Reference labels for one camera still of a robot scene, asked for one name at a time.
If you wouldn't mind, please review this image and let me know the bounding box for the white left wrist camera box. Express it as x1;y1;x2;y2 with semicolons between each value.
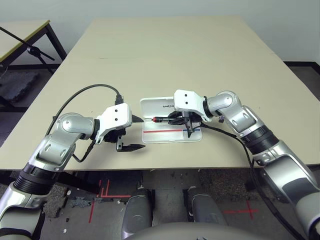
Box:
94;102;133;145

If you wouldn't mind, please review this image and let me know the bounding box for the black foam floor mat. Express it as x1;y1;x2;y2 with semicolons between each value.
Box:
0;72;40;103

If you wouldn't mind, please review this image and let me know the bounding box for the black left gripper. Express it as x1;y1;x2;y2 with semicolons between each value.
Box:
106;113;146;153

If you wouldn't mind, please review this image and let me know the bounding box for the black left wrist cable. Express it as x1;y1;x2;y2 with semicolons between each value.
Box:
52;84;125;163

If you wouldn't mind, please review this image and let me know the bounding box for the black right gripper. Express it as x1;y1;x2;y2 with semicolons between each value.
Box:
168;111;202;138

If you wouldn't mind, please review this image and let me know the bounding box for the white Unitree pencil case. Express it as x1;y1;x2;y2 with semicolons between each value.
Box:
139;96;204;144

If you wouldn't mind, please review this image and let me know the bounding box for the grey robot torso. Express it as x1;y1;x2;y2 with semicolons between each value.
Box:
124;222;266;240

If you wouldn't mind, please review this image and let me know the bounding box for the grey foam scrap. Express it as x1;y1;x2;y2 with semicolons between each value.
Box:
69;196;98;208

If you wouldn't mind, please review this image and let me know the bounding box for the black tripod stand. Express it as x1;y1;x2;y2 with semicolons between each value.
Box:
0;26;55;75

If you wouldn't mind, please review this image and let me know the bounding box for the red black whiteboard marker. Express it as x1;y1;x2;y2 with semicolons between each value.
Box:
152;116;176;124

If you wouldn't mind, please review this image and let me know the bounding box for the grey left robot leg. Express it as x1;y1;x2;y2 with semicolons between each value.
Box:
121;188;154;238

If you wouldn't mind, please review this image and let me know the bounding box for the beige side table black frame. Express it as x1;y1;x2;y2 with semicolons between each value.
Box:
0;19;68;73

